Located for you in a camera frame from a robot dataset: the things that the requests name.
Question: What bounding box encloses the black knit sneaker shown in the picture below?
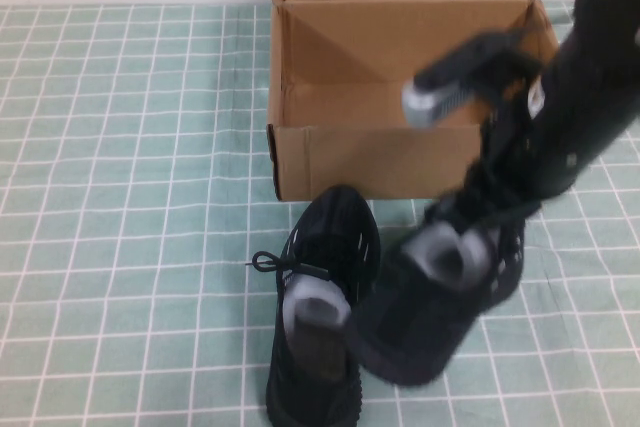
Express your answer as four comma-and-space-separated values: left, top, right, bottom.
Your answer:
349, 196, 529, 389
244, 184, 384, 427

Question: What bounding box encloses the black grey right wrist camera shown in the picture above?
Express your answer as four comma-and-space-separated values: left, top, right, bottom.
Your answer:
402, 31, 544, 127

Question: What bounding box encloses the green white checked tablecloth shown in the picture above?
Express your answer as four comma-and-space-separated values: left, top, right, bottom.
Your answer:
0, 0, 640, 427

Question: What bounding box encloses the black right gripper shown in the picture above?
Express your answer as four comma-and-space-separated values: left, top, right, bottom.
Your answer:
434, 96, 544, 291

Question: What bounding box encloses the brown cardboard shoe box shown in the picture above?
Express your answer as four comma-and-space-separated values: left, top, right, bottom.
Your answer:
263, 0, 564, 203

